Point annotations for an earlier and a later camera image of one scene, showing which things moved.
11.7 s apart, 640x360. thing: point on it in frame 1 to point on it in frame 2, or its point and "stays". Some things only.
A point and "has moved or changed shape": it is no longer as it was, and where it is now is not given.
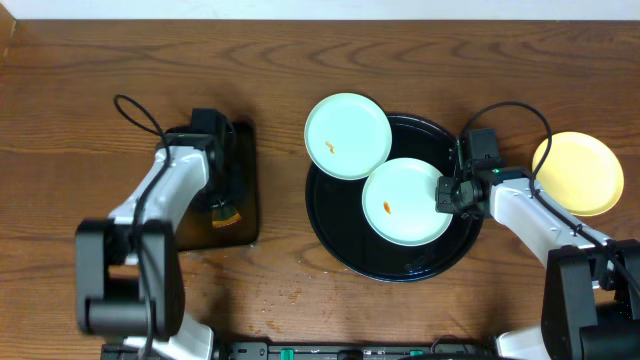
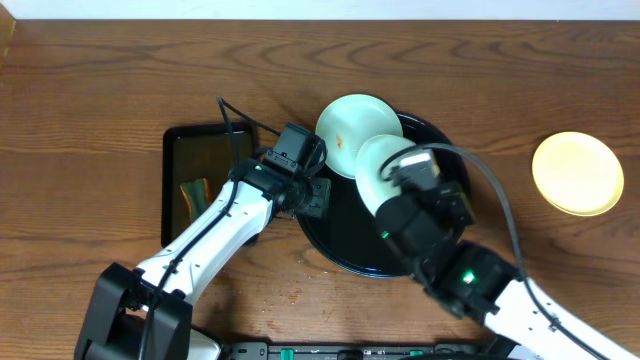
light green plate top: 348,136 has moved or changed shape
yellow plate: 579,172 stays
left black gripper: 226,195 to 317,196
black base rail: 299,350 stays
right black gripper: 443,204 to 453,201
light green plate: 399,202 has moved or changed shape
